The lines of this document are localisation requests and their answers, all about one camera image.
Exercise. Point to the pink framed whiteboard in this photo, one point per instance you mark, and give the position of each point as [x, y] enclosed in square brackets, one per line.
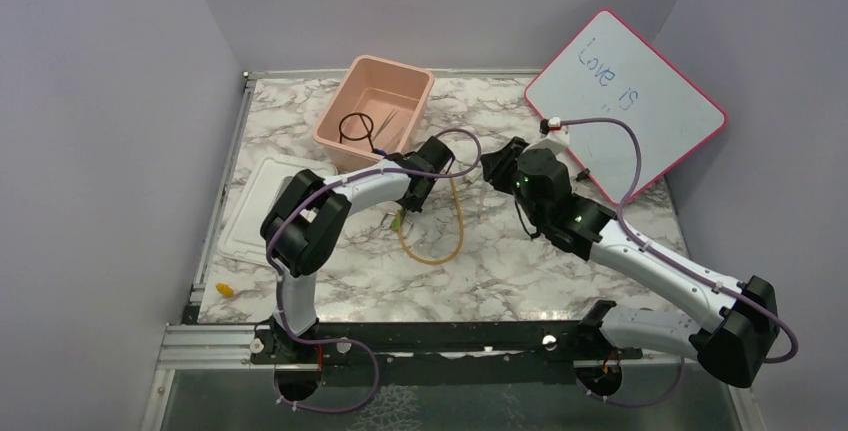
[638, 115]

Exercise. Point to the small yellow object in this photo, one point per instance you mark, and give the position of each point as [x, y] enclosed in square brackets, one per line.
[224, 290]

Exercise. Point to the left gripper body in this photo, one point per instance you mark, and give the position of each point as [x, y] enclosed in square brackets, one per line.
[414, 203]

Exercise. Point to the black wire tripod stand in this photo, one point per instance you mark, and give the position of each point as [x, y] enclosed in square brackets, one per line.
[356, 127]

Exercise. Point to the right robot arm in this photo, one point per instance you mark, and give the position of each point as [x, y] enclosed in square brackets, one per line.
[724, 324]

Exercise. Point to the white plastic lid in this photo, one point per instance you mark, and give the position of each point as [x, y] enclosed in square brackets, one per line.
[240, 239]

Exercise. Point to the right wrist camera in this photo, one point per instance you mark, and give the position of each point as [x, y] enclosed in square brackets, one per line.
[553, 135]

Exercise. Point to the black whiteboard clip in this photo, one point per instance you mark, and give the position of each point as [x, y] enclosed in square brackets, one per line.
[583, 175]

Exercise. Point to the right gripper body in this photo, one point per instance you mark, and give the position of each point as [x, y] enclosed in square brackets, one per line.
[522, 143]

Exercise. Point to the pink plastic bin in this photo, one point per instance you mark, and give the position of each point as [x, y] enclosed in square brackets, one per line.
[375, 86]

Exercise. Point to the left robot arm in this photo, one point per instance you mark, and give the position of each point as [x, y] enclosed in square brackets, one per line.
[303, 225]

